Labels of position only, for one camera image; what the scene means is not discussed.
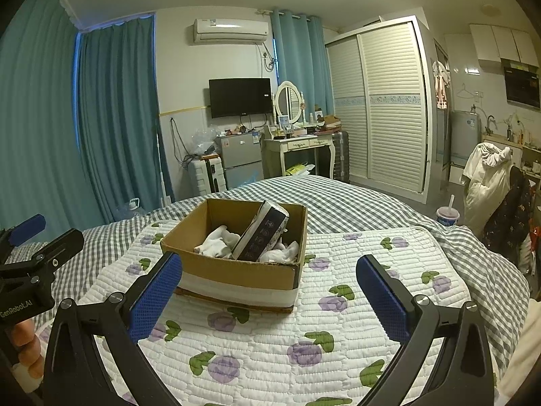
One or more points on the dark floral garment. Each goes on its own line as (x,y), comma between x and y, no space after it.
(511,215)

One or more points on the metal faucet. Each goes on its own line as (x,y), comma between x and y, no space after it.
(490,126)

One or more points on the pink hanging clothes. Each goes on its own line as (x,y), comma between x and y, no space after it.
(441,86)

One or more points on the white dressing table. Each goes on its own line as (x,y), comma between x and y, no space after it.
(302,146)

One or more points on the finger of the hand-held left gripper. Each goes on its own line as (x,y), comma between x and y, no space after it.
(27,228)
(55,245)

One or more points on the clear water jug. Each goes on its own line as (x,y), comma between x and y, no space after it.
(131,210)

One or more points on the grey mini fridge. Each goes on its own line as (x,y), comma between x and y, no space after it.
(239,156)

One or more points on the teal curtain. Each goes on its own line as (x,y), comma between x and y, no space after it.
(38,114)
(118,114)

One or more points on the small white sock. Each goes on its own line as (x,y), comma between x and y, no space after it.
(281,253)

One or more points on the floral quilted mat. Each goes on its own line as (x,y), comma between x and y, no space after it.
(329,262)

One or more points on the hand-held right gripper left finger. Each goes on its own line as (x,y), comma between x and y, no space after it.
(156,296)

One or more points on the black wall television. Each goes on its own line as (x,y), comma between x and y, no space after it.
(240,97)

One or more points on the white suitcase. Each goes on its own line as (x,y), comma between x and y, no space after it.
(205,175)

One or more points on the white slatted wardrobe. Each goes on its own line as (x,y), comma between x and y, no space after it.
(389,105)

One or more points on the pale cloth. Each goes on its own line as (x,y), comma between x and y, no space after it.
(524,355)

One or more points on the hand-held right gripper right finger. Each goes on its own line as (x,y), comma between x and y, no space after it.
(382,300)

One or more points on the dark tissue pack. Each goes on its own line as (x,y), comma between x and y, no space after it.
(260,232)

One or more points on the black range hood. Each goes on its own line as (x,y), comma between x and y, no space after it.
(522,86)

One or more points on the white oval mirror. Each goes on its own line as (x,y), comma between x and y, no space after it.
(289,99)

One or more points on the cup with straw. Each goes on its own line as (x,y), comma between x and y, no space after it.
(447,215)

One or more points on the clear plastic bag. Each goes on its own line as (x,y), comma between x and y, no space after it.
(205,141)

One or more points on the yellow bag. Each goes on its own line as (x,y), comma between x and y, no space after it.
(298,170)

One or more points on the person's left hand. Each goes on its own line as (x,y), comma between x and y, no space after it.
(27,346)

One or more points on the white jacket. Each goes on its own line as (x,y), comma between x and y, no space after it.
(486,186)

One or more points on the brown cardboard box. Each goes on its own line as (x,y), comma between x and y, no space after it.
(236,275)

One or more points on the white air conditioner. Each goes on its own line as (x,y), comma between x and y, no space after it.
(230,30)

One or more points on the white pole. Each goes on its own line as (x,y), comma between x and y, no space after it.
(162,169)

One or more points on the red bag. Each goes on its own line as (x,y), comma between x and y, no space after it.
(536,245)

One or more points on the white wall cabinets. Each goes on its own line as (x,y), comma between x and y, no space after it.
(503,42)

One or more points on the light blue curtain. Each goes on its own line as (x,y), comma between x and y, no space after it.
(296,50)

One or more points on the large white sock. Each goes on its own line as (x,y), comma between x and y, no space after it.
(215,243)

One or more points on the kitchen counter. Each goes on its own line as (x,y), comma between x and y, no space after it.
(524,146)

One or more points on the dark striped suitcase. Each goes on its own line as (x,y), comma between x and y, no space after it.
(341,156)

